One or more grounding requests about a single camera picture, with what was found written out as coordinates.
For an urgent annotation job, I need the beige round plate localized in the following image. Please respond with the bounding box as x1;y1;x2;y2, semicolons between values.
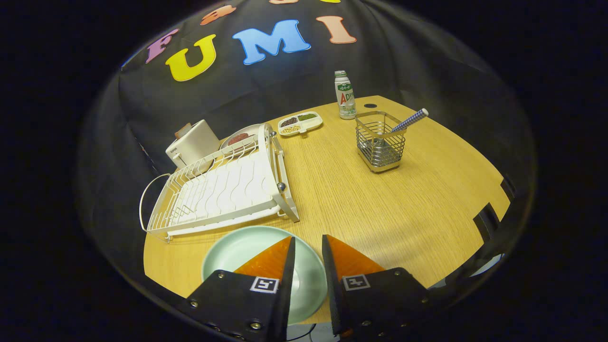
219;124;263;150

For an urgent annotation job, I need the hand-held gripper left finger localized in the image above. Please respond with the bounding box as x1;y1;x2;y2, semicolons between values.
178;236;296;342

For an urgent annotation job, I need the white wire dish rack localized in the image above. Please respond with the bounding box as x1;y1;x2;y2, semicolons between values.
139;123;301;244

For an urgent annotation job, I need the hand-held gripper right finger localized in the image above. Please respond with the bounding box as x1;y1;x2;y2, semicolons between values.
322;234;430;338

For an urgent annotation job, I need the white divided bean tray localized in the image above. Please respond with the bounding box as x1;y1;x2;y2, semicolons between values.
278;111;323;138

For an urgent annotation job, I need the metal wire basket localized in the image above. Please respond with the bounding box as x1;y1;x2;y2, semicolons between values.
355;111;407;173

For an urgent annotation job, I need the white green drink bottle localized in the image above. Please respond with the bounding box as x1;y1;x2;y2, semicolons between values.
334;70;357;120

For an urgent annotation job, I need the black table edge bracket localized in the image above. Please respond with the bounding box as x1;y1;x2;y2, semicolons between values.
474;203;500;229

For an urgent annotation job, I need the white toaster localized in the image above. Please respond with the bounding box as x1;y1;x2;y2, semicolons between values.
165;119;220;169

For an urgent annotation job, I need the black backdrop cloth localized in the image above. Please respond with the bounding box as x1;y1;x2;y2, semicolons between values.
76;0;537;266

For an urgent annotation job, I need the checkered handle spoon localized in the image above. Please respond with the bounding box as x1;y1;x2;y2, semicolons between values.
373;108;429;157

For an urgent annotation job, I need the pale green plate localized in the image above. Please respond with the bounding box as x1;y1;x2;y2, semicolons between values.
201;226;328;326

